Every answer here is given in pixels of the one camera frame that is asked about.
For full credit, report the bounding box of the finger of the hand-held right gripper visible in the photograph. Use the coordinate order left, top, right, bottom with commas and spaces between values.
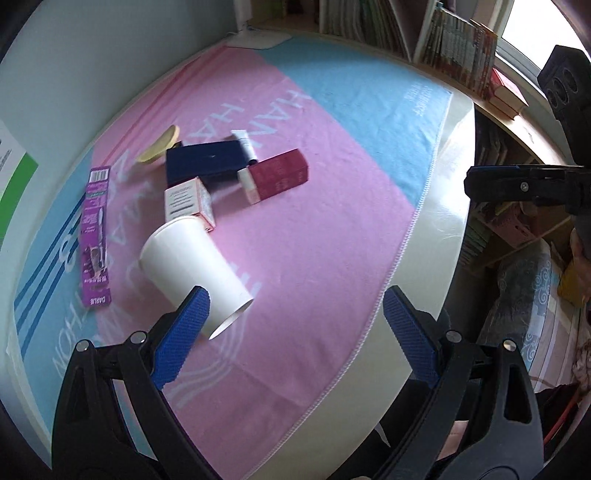
464, 164, 591, 215

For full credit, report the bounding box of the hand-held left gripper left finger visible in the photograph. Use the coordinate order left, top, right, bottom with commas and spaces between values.
52, 285, 218, 480

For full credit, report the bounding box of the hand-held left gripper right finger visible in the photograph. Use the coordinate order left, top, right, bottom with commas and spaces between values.
369, 285, 548, 480

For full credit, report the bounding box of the white paper cup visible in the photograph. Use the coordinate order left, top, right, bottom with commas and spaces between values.
139, 217, 254, 341

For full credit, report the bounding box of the small pink carton box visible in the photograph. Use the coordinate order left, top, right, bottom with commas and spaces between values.
164, 176, 217, 233

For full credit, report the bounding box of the purple toothbrush package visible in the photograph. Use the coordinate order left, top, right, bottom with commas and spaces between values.
79, 166, 114, 309

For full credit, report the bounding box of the navy blue box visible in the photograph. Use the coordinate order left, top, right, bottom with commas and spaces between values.
165, 141, 247, 190

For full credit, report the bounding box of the dark red box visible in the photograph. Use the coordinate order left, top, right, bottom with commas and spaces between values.
237, 149, 310, 205

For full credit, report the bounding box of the yellow fruit peel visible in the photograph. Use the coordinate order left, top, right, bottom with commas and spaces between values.
136, 124, 182, 164

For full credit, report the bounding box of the white cream tube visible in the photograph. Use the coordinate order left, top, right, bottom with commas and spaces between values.
231, 130, 258, 166

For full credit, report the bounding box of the row of colourful picture books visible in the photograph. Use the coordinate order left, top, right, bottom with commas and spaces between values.
473, 122, 513, 169

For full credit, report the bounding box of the wooden bookshelf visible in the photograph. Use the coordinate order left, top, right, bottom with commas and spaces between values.
318, 0, 583, 278

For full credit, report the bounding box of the row of slanted thin books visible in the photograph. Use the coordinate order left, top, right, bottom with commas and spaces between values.
462, 203, 497, 273

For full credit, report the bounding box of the stack of thick books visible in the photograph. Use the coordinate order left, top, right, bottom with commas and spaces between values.
485, 67, 529, 118

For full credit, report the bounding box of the row of upright paperback books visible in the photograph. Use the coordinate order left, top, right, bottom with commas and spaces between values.
422, 7, 499, 97

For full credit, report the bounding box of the patterned blue mattress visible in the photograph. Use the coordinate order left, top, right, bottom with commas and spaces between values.
475, 240, 591, 384

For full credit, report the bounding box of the pink and blue blanket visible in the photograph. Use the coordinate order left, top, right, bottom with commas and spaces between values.
4, 34, 453, 467

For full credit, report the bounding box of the row of thin pale books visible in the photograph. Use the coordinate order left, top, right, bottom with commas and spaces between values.
318, 0, 411, 61

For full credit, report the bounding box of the white and green paper sheet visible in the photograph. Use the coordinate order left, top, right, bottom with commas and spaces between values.
0, 119, 40, 241

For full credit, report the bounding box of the white lamp base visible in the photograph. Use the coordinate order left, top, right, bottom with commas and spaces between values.
226, 0, 291, 51

